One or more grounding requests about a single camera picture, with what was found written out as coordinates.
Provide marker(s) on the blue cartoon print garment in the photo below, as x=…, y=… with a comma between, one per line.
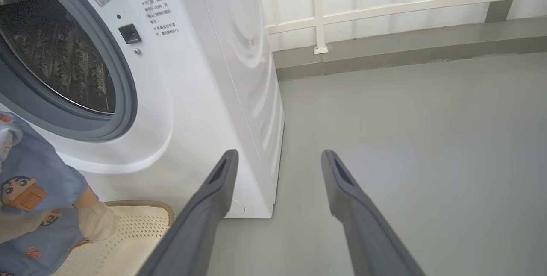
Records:
x=38, y=165

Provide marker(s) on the perforated steel washer drum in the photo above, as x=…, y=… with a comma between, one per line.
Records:
x=55, y=54

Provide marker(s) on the black door latch socket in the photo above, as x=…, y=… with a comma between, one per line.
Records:
x=129, y=33

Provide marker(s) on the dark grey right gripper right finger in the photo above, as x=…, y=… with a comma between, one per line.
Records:
x=367, y=233

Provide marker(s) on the grey rubber door gasket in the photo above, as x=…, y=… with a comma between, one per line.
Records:
x=122, y=96

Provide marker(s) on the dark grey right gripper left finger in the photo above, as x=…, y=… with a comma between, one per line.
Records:
x=196, y=229

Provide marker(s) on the cream perforated laundry basket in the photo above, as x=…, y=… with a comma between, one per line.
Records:
x=128, y=233

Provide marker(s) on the white front-load washing machine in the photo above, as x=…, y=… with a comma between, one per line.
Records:
x=201, y=96

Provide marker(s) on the white metal railing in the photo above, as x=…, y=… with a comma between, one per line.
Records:
x=384, y=9

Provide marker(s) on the round white filter cover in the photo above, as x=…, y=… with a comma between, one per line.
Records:
x=236, y=207

